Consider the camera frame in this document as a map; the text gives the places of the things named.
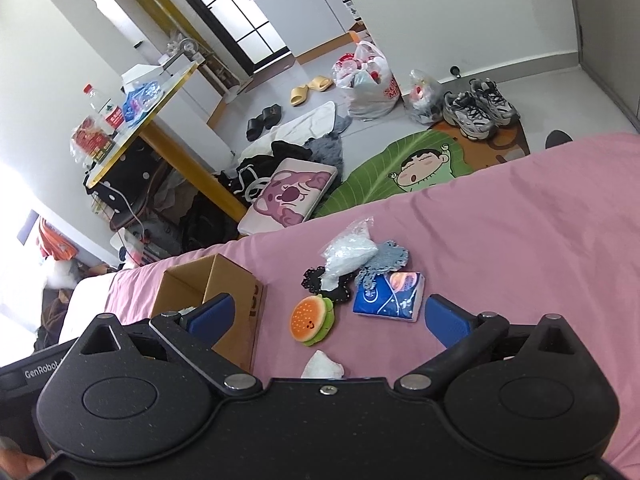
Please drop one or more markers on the cardboard box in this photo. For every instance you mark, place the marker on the cardboard box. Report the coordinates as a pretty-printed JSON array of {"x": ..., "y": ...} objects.
[{"x": 189, "y": 285}]

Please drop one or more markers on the black white hoodie on floor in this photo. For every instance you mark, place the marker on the black white hoodie on floor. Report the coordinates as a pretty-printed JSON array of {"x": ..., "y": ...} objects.
[{"x": 261, "y": 166}]

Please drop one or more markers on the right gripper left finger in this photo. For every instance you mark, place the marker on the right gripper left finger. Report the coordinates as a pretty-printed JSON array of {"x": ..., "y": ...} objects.
[{"x": 192, "y": 336}]

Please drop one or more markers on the right grey sneaker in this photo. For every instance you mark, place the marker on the right grey sneaker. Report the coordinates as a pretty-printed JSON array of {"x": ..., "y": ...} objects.
[{"x": 488, "y": 96}]

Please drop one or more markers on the blue tissue pack on table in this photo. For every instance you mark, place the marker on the blue tissue pack on table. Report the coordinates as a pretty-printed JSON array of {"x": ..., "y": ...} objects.
[{"x": 140, "y": 101}]

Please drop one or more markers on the pink bed sheet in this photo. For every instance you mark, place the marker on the pink bed sheet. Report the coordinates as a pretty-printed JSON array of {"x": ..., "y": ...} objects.
[{"x": 556, "y": 231}]

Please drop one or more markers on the blue tissue pack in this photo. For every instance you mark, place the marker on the blue tissue pack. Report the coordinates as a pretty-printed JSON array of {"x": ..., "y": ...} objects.
[
  {"x": 395, "y": 296},
  {"x": 140, "y": 101}
]

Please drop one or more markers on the grey clothing on floor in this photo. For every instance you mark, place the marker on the grey clothing on floor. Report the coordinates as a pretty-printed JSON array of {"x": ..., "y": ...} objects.
[{"x": 328, "y": 150}]

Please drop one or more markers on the white soft item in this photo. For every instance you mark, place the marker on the white soft item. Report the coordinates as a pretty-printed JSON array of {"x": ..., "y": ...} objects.
[{"x": 320, "y": 366}]

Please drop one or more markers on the yellow slipper near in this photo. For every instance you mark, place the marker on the yellow slipper near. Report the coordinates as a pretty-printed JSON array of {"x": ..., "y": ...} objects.
[{"x": 299, "y": 95}]

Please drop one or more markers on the clear bag white filling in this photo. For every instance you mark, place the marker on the clear bag white filling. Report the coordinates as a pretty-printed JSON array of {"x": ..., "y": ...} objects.
[{"x": 348, "y": 251}]

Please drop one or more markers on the pink bear cushion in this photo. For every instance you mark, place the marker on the pink bear cushion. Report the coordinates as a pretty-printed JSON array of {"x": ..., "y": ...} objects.
[{"x": 289, "y": 197}]

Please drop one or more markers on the black polka dot bag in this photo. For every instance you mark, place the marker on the black polka dot bag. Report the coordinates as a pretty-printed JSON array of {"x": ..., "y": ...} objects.
[{"x": 128, "y": 187}]

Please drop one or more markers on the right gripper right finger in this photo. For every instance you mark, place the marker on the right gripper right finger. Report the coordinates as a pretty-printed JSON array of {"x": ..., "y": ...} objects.
[{"x": 467, "y": 339}]

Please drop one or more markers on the black lace coaster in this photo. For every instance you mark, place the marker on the black lace coaster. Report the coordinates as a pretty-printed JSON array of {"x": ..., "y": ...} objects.
[{"x": 341, "y": 294}]

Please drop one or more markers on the gold edged side table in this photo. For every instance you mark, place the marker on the gold edged side table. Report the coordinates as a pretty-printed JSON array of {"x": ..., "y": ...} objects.
[{"x": 184, "y": 141}]

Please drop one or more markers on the hamburger plush toy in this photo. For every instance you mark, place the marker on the hamburger plush toy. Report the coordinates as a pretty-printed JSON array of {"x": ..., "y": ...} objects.
[{"x": 311, "y": 320}]

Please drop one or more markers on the white towel on floor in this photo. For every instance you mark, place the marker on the white towel on floor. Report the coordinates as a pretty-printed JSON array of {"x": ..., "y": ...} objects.
[{"x": 312, "y": 125}]

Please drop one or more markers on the white red plastic bag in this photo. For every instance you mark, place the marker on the white red plastic bag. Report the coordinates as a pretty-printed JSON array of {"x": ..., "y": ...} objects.
[{"x": 366, "y": 82}]

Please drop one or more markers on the person left hand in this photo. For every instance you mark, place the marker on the person left hand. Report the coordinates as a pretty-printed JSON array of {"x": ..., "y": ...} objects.
[{"x": 16, "y": 464}]

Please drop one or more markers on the left grey sneaker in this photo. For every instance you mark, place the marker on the left grey sneaker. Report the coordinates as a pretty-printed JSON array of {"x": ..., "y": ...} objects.
[{"x": 460, "y": 110}]

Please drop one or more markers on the white kitchen cabinet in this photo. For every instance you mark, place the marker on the white kitchen cabinet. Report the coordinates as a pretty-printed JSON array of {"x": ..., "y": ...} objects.
[{"x": 309, "y": 28}]

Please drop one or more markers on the grey sneaker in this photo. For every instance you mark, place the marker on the grey sneaker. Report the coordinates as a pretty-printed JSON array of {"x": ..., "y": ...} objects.
[
  {"x": 488, "y": 96},
  {"x": 460, "y": 110}
]

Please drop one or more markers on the clear water bottle red label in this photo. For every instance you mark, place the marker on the clear water bottle red label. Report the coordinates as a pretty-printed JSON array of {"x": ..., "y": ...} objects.
[{"x": 104, "y": 106}]

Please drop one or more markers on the clear plastic trash bag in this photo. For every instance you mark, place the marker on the clear plastic trash bag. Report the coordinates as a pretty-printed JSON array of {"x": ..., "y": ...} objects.
[{"x": 425, "y": 99}]

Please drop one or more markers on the green leaf cartoon rug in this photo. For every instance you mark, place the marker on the green leaf cartoon rug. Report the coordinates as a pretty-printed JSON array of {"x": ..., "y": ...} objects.
[{"x": 411, "y": 164}]

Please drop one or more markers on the red snack bag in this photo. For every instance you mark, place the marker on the red snack bag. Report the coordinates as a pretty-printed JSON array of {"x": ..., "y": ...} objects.
[{"x": 90, "y": 143}]

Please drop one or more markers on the blue knitted coaster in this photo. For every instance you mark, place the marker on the blue knitted coaster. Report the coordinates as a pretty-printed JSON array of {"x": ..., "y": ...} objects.
[{"x": 390, "y": 258}]

